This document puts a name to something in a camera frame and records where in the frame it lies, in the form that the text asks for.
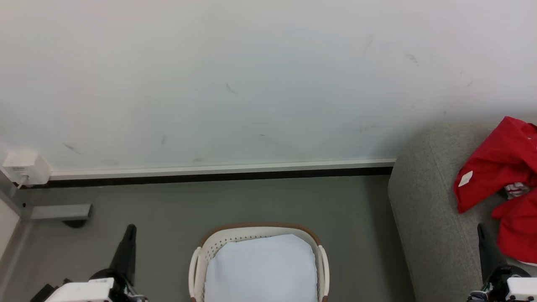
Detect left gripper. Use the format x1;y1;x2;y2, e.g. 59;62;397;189
44;224;147;302

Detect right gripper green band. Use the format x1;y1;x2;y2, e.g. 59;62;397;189
468;223;537;302

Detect red garment with white label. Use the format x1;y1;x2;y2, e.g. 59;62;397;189
453;116;537;265

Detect white laundry basket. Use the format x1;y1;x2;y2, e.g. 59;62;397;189
188;222;331;302

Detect grey fabric sofa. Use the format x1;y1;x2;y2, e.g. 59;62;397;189
388;120;537;302

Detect white and black baseboard strip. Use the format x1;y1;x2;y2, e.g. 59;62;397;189
19;159;397;189

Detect white cloth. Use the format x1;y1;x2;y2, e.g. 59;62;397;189
203;234;318;302

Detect grey metal frame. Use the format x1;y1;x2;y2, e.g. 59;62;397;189
0;171;93;229

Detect white wall socket box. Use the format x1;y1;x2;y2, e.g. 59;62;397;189
2;151;52;186

